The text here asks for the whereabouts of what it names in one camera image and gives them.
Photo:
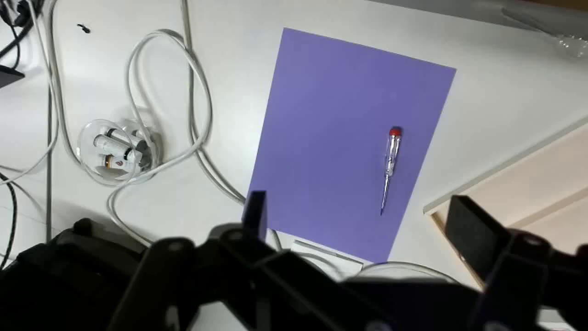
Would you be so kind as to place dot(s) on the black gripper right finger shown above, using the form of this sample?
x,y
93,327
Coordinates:
x,y
474,233

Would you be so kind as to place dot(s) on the purple paper sheet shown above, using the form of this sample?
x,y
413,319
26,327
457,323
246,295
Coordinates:
x,y
349,135

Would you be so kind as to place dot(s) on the clear plastic spoon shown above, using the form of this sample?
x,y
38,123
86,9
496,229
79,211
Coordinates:
x,y
551,31

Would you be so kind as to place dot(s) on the wooden tray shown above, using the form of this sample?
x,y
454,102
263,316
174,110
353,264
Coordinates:
x,y
538,196

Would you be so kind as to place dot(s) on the clear round plug adapter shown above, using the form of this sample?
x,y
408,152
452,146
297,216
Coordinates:
x,y
119,150

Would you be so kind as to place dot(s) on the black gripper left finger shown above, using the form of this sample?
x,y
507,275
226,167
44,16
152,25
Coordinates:
x,y
255,215

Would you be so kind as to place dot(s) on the small black scrap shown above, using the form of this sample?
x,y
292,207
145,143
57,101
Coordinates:
x,y
82,29

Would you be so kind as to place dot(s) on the red-capped clear screwdriver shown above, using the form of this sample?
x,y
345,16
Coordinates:
x,y
389,161

